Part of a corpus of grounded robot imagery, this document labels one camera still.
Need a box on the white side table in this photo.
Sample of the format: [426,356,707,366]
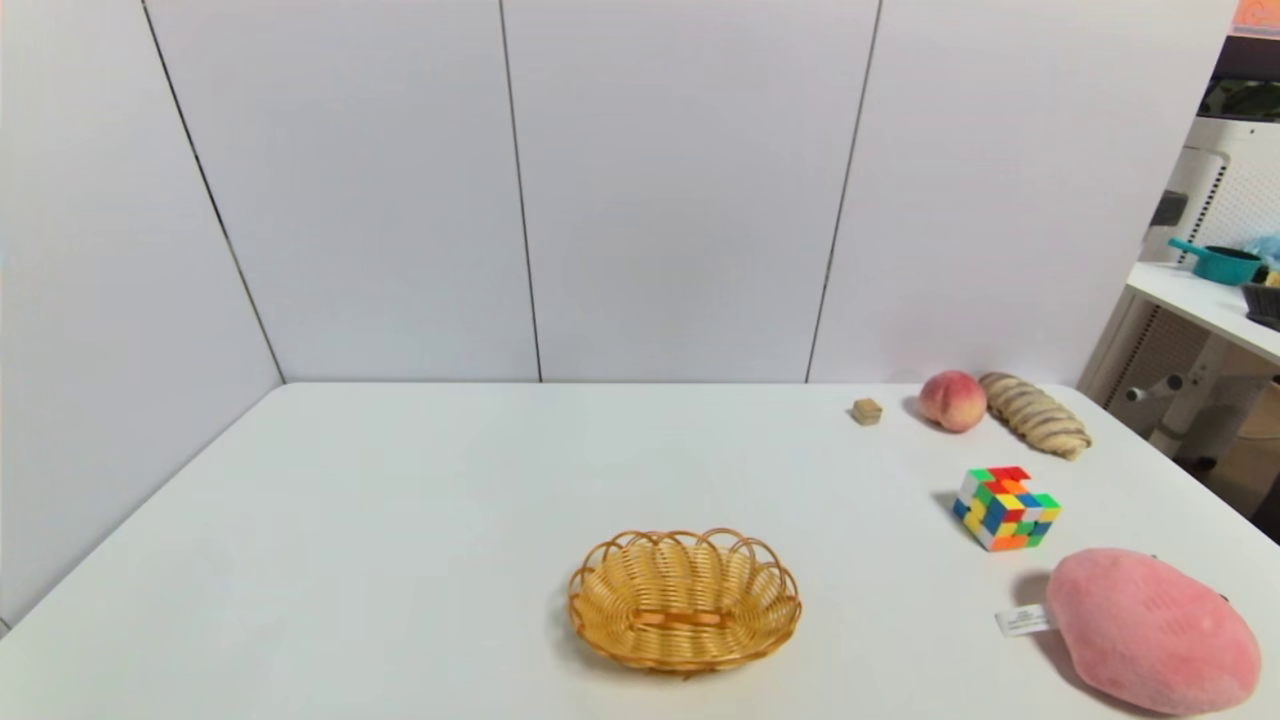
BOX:
[1080,261,1280,463]

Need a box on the teal pot with handle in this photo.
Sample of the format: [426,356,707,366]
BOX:
[1168,237,1267,287]

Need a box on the yellow woven wicker basket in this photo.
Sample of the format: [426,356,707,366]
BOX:
[567,527,804,678]

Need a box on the pink peach fruit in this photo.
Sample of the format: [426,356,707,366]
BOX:
[918,370,989,434]

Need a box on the dark mesh tray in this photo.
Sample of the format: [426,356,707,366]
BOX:
[1242,282,1280,332]

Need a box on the multicolour puzzle cube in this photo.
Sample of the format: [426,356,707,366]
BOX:
[952,466,1063,553]

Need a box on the white perforated panel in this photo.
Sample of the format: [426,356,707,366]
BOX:
[1140,115,1280,266]

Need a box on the striped twisted bread loaf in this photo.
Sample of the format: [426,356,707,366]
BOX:
[978,372,1093,461]

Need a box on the pink plush toy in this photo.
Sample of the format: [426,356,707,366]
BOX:
[995,547,1263,717]

